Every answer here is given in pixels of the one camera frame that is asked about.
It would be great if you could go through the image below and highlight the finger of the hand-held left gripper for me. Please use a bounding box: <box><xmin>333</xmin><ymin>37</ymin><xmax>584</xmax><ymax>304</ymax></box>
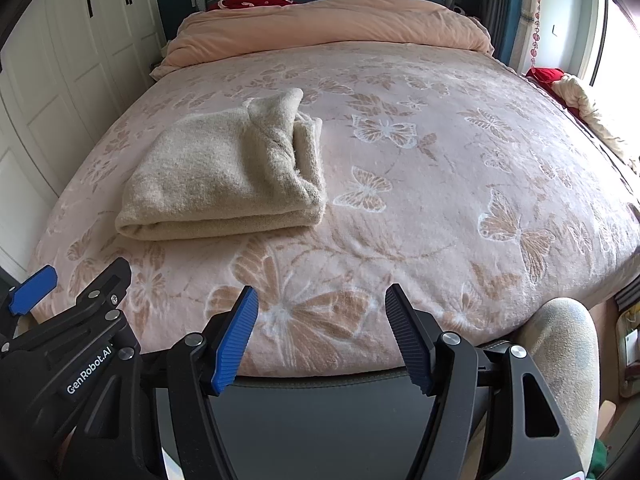
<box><xmin>75</xmin><ymin>258</ymin><xmax>132</xmax><ymax>312</ymax></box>
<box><xmin>0</xmin><ymin>265</ymin><xmax>59</xmax><ymax>331</ymax></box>

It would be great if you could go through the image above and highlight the pink butterfly blanket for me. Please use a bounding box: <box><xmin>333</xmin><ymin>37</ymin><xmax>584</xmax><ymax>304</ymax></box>
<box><xmin>27</xmin><ymin>42</ymin><xmax>640</xmax><ymax>378</ymax></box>

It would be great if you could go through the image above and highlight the grey bed frame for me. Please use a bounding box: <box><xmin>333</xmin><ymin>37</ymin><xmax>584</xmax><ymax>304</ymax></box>
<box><xmin>150</xmin><ymin>340</ymin><xmax>526</xmax><ymax>480</ymax></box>

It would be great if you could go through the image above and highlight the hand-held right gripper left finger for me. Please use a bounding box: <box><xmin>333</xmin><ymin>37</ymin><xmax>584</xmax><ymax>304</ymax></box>
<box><xmin>140</xmin><ymin>285</ymin><xmax>261</xmax><ymax>480</ymax></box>

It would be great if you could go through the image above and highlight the white wardrobe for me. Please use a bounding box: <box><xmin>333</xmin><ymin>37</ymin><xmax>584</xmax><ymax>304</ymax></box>
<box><xmin>0</xmin><ymin>0</ymin><xmax>168</xmax><ymax>271</ymax></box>

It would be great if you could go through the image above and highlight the cream knit sweater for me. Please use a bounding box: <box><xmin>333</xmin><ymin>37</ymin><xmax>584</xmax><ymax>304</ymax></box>
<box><xmin>115</xmin><ymin>87</ymin><xmax>327</xmax><ymax>242</ymax></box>

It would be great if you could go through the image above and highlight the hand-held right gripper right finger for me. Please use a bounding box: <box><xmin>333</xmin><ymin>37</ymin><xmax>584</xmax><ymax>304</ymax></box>
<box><xmin>385</xmin><ymin>284</ymin><xmax>588</xmax><ymax>480</ymax></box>

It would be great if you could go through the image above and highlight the person's pajama leg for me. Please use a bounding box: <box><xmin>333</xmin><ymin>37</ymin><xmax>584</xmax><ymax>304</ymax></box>
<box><xmin>517</xmin><ymin>297</ymin><xmax>601</xmax><ymax>471</ymax></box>

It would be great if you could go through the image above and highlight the peach duvet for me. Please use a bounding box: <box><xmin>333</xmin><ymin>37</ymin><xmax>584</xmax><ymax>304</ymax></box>
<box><xmin>150</xmin><ymin>0</ymin><xmax>495</xmax><ymax>81</ymax></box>

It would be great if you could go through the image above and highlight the red bead string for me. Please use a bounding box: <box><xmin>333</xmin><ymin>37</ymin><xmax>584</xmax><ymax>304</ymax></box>
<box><xmin>530</xmin><ymin>0</ymin><xmax>546</xmax><ymax>68</ymax></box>

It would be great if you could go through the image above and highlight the green cloth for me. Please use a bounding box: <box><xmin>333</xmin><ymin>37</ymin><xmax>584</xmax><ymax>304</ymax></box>
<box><xmin>587</xmin><ymin>440</ymin><xmax>608</xmax><ymax>480</ymax></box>

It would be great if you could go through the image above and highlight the cream crumpled cloth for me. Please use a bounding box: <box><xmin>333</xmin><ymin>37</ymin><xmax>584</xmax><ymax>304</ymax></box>
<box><xmin>550</xmin><ymin>74</ymin><xmax>640</xmax><ymax>171</ymax></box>

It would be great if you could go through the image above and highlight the red cloth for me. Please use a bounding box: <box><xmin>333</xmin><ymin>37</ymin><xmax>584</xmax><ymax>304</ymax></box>
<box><xmin>525</xmin><ymin>66</ymin><xmax>568</xmax><ymax>106</ymax></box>

